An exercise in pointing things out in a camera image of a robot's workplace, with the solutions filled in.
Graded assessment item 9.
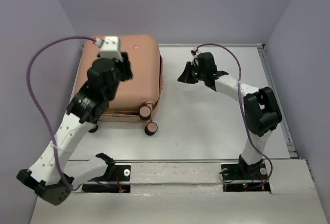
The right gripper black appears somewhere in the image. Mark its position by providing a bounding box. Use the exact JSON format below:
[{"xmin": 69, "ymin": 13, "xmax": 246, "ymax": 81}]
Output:
[{"xmin": 177, "ymin": 61, "xmax": 206, "ymax": 84}]

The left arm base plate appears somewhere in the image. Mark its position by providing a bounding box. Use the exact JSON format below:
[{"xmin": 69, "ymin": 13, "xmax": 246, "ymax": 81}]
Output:
[{"xmin": 80, "ymin": 163, "xmax": 131, "ymax": 194}]

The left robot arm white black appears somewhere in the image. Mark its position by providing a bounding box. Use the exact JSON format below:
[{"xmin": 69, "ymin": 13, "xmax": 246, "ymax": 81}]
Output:
[{"xmin": 16, "ymin": 52, "xmax": 133, "ymax": 206}]

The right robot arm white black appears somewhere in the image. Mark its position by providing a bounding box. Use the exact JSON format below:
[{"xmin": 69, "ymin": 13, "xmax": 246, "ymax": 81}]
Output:
[{"xmin": 178, "ymin": 49, "xmax": 282, "ymax": 181}]

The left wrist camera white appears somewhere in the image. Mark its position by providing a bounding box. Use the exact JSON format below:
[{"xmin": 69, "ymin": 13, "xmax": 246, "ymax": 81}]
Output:
[{"xmin": 94, "ymin": 36, "xmax": 122, "ymax": 61}]

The pink hard-shell suitcase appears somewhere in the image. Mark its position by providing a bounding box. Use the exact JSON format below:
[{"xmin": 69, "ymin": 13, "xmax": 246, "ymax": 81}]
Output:
[{"xmin": 71, "ymin": 34, "xmax": 164, "ymax": 136}]

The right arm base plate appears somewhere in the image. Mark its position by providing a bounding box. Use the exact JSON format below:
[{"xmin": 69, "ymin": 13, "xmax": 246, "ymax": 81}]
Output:
[{"xmin": 218, "ymin": 161, "xmax": 271, "ymax": 193}]

